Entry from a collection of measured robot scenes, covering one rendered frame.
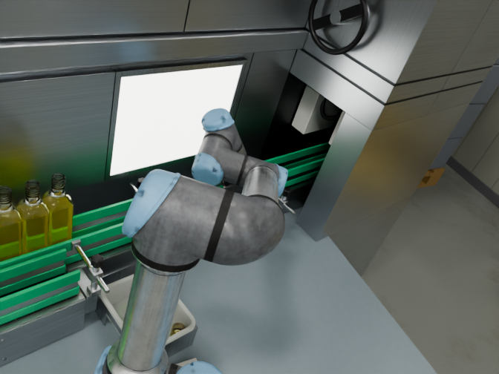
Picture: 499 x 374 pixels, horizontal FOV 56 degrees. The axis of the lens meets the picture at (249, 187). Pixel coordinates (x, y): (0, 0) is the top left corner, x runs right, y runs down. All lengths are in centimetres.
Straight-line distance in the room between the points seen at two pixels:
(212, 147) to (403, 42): 63
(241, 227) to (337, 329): 88
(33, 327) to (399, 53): 117
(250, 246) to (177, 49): 70
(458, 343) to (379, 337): 138
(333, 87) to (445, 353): 172
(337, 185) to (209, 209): 97
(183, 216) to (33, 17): 58
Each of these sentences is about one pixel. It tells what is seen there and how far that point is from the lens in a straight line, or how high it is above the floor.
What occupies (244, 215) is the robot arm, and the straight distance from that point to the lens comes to 70.
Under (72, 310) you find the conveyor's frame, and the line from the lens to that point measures 124.
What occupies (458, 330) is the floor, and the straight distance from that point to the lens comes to 299.
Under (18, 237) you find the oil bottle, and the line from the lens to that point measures 117.
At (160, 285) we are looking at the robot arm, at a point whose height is 125.
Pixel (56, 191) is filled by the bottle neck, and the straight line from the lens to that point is 114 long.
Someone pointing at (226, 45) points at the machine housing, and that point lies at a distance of 138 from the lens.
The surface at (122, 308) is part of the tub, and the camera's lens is 135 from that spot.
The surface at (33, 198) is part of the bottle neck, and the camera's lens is 112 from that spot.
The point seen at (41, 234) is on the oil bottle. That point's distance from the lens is 118.
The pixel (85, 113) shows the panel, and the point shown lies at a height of 122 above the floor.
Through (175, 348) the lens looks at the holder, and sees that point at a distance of 129.
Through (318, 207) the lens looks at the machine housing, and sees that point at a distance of 169.
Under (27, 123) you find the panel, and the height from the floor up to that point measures 121.
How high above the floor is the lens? 186
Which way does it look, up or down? 36 degrees down
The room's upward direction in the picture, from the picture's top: 19 degrees clockwise
